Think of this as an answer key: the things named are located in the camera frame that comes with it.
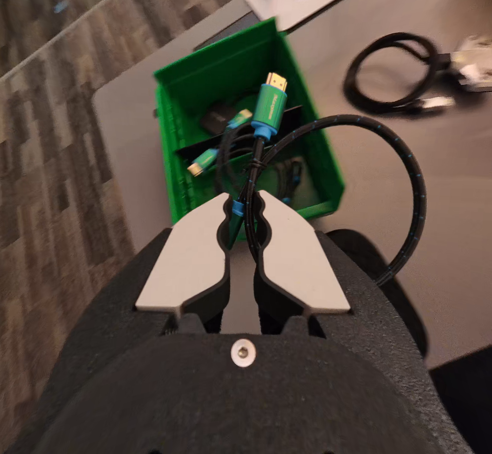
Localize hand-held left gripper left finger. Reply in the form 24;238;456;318
136;191;231;314

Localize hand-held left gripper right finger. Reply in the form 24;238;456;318
255;190;351;315

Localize green plastic bin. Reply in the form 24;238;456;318
154;18;345;225

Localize braided hdmi cable green plugs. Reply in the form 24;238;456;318
227;71;428;287
187;107;254;182

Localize black cable with silver plug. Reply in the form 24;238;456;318
343;33;456;115

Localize black flat panel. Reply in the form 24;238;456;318
176;128;254;164

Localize black mat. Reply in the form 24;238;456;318
192;10;266;51

